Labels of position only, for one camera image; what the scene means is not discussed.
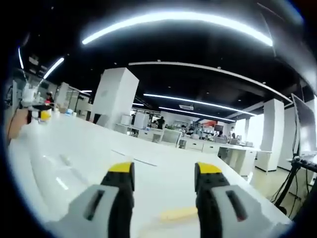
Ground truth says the thin white ceiling light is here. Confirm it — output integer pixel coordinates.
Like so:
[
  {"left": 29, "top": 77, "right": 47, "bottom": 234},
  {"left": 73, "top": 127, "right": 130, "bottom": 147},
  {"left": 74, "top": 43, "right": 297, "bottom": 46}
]
[{"left": 143, "top": 93, "right": 257, "bottom": 117}]

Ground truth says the row of white desks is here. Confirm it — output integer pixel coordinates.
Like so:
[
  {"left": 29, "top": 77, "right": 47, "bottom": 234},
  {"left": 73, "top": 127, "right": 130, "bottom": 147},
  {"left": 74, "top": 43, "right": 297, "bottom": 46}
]
[{"left": 114, "top": 123, "right": 261, "bottom": 177}]

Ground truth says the short white ceiling light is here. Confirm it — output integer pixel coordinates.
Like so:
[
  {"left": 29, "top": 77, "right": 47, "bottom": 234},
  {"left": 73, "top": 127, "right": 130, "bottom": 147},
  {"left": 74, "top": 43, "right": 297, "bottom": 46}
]
[{"left": 43, "top": 57, "right": 65, "bottom": 80}]

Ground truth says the black stand with cables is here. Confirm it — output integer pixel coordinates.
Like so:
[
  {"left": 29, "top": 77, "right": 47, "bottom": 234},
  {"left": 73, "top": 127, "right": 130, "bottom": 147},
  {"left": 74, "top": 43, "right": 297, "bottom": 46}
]
[{"left": 269, "top": 158, "right": 317, "bottom": 216}]

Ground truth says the narrow white pillar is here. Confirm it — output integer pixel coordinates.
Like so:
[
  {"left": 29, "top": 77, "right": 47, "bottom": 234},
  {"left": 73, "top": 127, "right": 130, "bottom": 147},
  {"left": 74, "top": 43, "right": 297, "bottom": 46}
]
[{"left": 259, "top": 98, "right": 285, "bottom": 172}]

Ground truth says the long white ceiling light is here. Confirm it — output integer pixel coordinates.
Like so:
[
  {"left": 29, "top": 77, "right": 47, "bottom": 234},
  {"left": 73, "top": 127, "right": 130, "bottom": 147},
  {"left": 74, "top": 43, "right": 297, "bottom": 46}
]
[{"left": 81, "top": 11, "right": 273, "bottom": 47}]

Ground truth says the grey computer monitor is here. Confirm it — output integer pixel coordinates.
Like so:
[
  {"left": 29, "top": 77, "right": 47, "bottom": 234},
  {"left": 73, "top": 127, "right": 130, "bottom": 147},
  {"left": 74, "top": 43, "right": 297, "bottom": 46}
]
[{"left": 291, "top": 93, "right": 317, "bottom": 156}]

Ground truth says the grey office chair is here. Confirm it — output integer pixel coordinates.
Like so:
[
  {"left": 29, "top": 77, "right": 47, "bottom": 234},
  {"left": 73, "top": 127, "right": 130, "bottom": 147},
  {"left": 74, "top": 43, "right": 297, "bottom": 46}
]
[{"left": 161, "top": 129, "right": 183, "bottom": 147}]

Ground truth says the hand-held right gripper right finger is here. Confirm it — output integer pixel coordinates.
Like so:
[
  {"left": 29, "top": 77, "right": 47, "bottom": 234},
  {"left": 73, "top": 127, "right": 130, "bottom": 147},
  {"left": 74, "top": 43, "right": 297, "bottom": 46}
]
[{"left": 194, "top": 161, "right": 295, "bottom": 238}]

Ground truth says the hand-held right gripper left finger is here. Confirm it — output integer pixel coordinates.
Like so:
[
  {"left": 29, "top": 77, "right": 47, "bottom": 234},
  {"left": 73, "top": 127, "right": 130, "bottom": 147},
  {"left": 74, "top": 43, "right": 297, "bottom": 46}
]
[{"left": 46, "top": 161, "right": 136, "bottom": 238}]

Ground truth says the black power strip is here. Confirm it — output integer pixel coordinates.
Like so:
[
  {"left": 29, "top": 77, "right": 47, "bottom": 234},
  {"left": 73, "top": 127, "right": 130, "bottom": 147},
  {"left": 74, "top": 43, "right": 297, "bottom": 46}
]
[{"left": 288, "top": 155, "right": 317, "bottom": 172}]

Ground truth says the wide white pillar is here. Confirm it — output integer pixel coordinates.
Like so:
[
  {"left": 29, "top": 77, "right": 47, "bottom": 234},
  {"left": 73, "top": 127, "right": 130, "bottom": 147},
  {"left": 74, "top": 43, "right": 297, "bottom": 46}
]
[{"left": 91, "top": 67, "right": 140, "bottom": 130}]

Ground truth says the pale yellow plastic latch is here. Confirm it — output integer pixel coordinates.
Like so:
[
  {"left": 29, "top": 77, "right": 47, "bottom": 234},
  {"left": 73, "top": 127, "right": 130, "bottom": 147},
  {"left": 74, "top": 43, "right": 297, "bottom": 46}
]
[{"left": 160, "top": 206, "right": 198, "bottom": 222}]

